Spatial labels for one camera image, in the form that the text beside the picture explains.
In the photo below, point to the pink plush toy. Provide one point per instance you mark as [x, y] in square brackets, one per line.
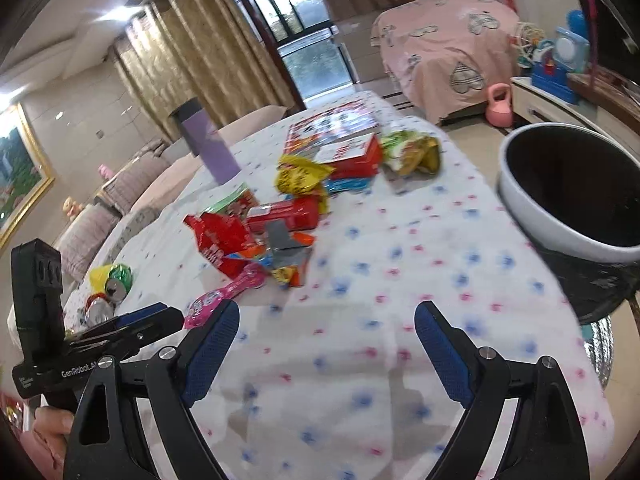
[71, 207]

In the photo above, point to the orange snack wrapper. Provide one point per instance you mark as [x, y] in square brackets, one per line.
[289, 275]

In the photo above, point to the red snack bag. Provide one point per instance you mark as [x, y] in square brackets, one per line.
[220, 240]

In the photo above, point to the white tv cabinet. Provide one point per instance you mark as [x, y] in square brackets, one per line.
[550, 110]

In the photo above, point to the glass balcony door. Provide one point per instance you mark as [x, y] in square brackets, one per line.
[305, 25]

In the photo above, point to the toy ferris wheel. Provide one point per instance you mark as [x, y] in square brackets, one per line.
[527, 45]

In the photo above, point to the red and white carton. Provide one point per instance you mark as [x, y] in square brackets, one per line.
[350, 155]

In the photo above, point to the pink candy wrapper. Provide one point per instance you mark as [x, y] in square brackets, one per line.
[215, 300]

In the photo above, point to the blue candy wrapper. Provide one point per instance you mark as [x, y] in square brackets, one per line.
[350, 185]

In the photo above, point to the black round stool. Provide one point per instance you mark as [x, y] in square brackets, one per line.
[595, 285]

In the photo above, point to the pink heart-patterned bed cover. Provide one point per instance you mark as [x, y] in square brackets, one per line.
[445, 50]

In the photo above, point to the black television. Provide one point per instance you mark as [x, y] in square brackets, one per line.
[615, 15]

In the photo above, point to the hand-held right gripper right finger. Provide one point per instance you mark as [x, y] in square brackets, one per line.
[440, 352]

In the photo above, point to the grey foil wrapper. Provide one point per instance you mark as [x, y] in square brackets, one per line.
[287, 247]

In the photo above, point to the blue toy machine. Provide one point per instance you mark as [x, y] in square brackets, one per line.
[560, 65]

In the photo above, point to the beige sofa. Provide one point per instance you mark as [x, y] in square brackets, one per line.
[150, 175]

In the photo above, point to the green drink can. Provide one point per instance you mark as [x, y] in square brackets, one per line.
[119, 282]

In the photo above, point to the green and gold drink pouch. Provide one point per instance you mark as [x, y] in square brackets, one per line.
[412, 152]

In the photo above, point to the red snack packet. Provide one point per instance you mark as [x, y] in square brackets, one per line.
[285, 212]

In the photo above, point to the gold curtains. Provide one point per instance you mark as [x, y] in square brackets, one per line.
[190, 50]

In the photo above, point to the yellow snack bag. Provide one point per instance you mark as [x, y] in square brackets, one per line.
[300, 175]

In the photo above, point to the framed landscape painting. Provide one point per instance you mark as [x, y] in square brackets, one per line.
[20, 175]

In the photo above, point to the person's left hand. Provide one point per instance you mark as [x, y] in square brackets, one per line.
[51, 420]

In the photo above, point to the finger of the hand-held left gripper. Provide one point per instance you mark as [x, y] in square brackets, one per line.
[150, 332]
[140, 314]

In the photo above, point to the pink kettlebell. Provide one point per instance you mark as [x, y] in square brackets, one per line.
[500, 107]

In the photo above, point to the colourful car picture book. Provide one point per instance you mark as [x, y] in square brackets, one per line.
[320, 125]

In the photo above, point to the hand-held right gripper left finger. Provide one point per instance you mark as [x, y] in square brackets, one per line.
[214, 347]

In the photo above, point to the purple bottle with black cap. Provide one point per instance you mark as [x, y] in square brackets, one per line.
[207, 135]

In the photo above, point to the green milk carton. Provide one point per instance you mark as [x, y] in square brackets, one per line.
[230, 200]

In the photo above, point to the white round bin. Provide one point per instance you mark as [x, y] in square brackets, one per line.
[565, 195]

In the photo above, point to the red drink can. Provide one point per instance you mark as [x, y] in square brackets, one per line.
[100, 309]

